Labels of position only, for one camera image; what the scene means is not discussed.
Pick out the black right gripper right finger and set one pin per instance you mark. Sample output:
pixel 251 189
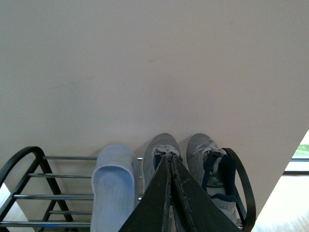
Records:
pixel 193 209

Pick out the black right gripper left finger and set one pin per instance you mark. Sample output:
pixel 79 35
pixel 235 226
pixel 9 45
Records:
pixel 152 212

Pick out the grey sneaker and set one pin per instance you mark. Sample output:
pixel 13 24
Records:
pixel 162 144
pixel 215 172

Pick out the light blue slipper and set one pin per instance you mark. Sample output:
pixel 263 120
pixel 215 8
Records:
pixel 115 185

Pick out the black metal shoe rack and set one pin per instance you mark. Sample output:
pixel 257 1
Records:
pixel 53 193

